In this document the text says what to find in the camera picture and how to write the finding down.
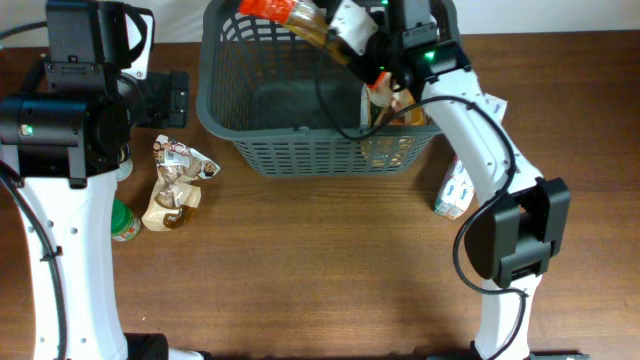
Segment grey plastic basket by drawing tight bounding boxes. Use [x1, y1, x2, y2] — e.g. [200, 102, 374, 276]
[196, 1, 439, 177]

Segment spaghetti packet red ends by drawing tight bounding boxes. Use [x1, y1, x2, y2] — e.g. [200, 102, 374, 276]
[238, 0, 350, 65]

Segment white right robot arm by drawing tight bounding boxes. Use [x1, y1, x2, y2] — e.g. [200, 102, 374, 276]
[326, 1, 570, 359]

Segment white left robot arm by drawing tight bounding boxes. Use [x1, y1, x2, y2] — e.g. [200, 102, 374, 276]
[1, 1, 192, 359]

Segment Kleenex tissue multipack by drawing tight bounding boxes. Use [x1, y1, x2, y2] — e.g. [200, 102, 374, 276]
[433, 93, 509, 222]

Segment brown snack pouch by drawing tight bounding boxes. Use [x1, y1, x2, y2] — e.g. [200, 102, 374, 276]
[142, 135, 221, 232]

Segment green lid jar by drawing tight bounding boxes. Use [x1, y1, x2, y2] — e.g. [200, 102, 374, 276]
[116, 158, 133, 182]
[111, 199, 141, 242]

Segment orange Nescafe coffee pouch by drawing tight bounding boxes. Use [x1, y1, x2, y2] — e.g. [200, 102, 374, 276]
[360, 72, 431, 129]

